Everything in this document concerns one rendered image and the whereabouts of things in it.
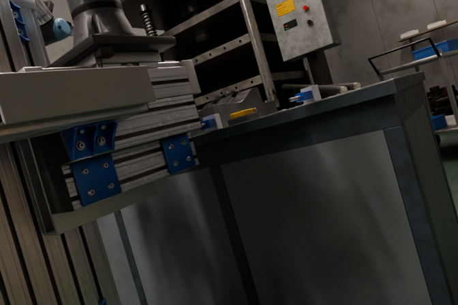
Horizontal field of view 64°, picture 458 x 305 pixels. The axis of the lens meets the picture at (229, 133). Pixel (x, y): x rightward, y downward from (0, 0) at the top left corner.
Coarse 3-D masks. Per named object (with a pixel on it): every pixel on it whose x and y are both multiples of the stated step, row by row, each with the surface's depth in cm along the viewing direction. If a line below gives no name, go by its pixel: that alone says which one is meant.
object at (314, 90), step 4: (316, 84) 127; (308, 88) 126; (312, 88) 125; (316, 88) 126; (304, 92) 122; (308, 92) 124; (312, 92) 125; (316, 92) 126; (296, 96) 125; (300, 96) 123; (304, 96) 123; (308, 96) 123; (312, 96) 125; (316, 96) 125; (320, 96) 127; (288, 100) 121; (292, 100) 121; (296, 100) 125; (300, 100) 124; (304, 100) 123; (308, 100) 127; (312, 100) 125; (316, 100) 125
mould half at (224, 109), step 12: (228, 96) 169; (240, 96) 160; (252, 96) 160; (204, 108) 138; (216, 108) 137; (228, 108) 143; (240, 108) 150; (264, 108) 167; (276, 108) 176; (192, 132) 143; (204, 132) 139
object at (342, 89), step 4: (292, 84) 183; (296, 84) 180; (300, 84) 178; (304, 84) 175; (292, 88) 182; (296, 88) 179; (300, 88) 176; (304, 88) 173; (320, 88) 162; (324, 88) 160; (328, 88) 158; (332, 88) 155; (336, 88) 153; (340, 88) 151; (344, 88) 150; (324, 92) 161; (328, 92) 159; (332, 92) 156; (336, 92) 153; (340, 92) 151; (344, 92) 150
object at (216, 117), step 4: (208, 116) 129; (212, 116) 129; (216, 116) 129; (204, 120) 130; (208, 120) 125; (212, 120) 127; (216, 120) 129; (220, 120) 131; (204, 124) 125; (208, 124) 125; (212, 124) 126; (216, 124) 128; (220, 124) 130; (200, 128) 127; (204, 128) 126; (208, 128) 130; (212, 128) 129; (216, 128) 129; (220, 128) 130
